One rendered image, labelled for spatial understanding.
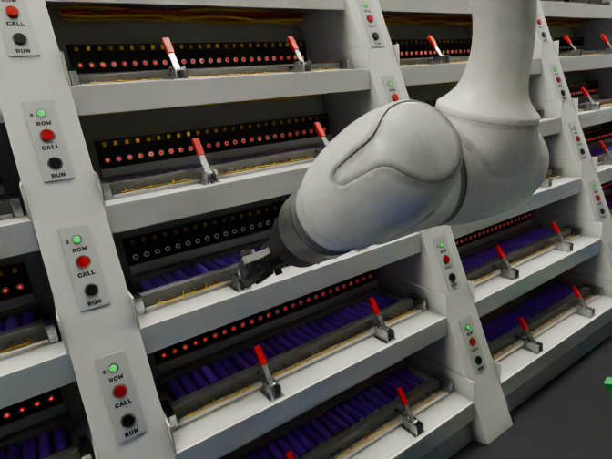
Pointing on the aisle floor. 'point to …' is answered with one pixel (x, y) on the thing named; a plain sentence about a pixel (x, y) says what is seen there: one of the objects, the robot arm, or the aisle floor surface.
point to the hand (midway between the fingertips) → (256, 271)
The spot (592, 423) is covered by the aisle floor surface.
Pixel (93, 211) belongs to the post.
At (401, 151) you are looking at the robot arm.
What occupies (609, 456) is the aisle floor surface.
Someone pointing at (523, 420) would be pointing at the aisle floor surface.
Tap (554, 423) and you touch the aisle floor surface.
